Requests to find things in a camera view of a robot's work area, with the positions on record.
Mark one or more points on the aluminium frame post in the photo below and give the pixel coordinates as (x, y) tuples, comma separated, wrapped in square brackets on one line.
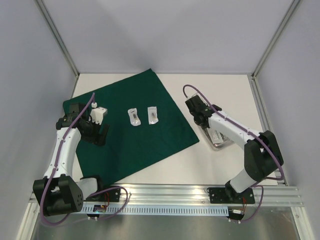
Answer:
[(276, 36), (56, 35)]

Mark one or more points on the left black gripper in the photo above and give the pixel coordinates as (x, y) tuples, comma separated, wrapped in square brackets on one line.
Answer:
[(99, 141)]

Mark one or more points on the grey slotted cable duct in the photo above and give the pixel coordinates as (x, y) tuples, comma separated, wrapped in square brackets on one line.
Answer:
[(157, 210)]

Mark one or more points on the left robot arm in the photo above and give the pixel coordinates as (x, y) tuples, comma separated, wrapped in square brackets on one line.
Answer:
[(57, 192)]

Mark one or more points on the left aluminium frame post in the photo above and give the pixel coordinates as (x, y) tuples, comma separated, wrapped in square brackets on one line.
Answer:
[(56, 35)]

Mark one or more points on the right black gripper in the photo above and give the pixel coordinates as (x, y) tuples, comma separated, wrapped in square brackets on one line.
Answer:
[(203, 124)]

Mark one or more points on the green surgical cloth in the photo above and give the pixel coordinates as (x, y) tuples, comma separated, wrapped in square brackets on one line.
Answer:
[(129, 149)]

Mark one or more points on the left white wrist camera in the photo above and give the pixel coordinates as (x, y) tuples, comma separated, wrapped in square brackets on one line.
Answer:
[(97, 115)]

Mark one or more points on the suture packet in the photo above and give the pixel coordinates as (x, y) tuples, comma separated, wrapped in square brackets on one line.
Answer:
[(193, 95), (215, 136)]

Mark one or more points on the clear pouch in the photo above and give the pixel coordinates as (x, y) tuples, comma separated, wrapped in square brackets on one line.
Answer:
[(152, 115), (133, 117)]

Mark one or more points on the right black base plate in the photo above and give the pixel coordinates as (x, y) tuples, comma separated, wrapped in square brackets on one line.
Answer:
[(220, 195)]

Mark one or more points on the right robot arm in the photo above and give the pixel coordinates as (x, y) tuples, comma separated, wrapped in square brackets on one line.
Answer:
[(262, 155)]

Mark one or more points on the aluminium front rail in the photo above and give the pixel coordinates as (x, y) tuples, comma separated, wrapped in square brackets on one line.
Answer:
[(197, 195)]

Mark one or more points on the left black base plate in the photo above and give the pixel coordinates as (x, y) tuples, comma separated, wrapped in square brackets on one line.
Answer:
[(110, 194)]

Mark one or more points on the right aluminium frame post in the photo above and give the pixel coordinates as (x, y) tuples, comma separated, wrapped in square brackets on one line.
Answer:
[(276, 36)]

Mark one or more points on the stainless steel tray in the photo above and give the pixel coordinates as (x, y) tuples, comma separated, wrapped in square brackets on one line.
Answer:
[(216, 147)]

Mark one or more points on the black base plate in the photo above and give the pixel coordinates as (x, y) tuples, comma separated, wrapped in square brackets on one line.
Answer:
[(220, 195), (110, 194)]

